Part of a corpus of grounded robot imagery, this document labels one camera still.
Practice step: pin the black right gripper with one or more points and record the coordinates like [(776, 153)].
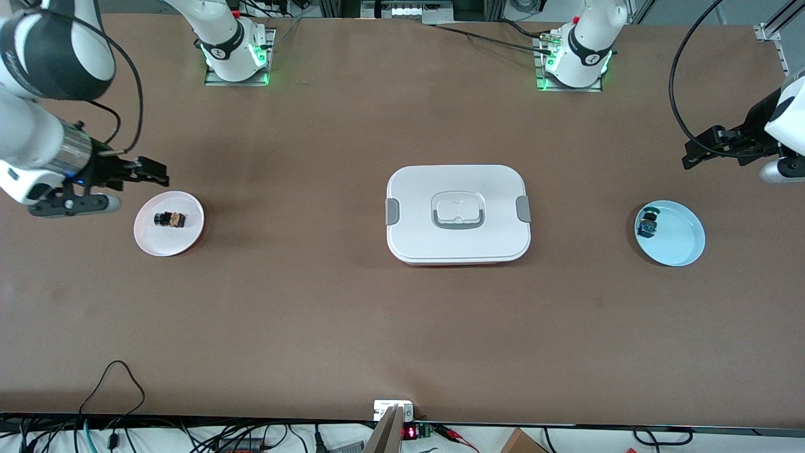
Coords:
[(104, 170)]

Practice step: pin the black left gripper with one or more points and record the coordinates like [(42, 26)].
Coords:
[(749, 139)]

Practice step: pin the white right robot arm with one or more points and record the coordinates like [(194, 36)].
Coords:
[(38, 56)]

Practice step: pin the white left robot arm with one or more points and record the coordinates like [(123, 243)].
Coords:
[(588, 44)]

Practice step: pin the pale pink round plate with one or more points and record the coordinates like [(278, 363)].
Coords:
[(170, 242)]

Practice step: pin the light blue round plate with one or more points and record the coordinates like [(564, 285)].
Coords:
[(678, 239)]

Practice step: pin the aluminium corner profile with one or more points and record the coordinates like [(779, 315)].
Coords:
[(780, 63)]

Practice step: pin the white lidded lunch box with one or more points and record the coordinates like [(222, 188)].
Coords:
[(458, 189)]

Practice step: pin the white socket strip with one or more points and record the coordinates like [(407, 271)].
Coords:
[(415, 11)]

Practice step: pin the brown cardboard box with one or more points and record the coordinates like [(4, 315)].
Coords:
[(522, 443)]

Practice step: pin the red digit display module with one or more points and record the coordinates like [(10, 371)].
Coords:
[(410, 432)]

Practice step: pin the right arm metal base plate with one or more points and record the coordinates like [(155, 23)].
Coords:
[(217, 81)]

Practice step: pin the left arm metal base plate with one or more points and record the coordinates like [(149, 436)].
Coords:
[(547, 87)]

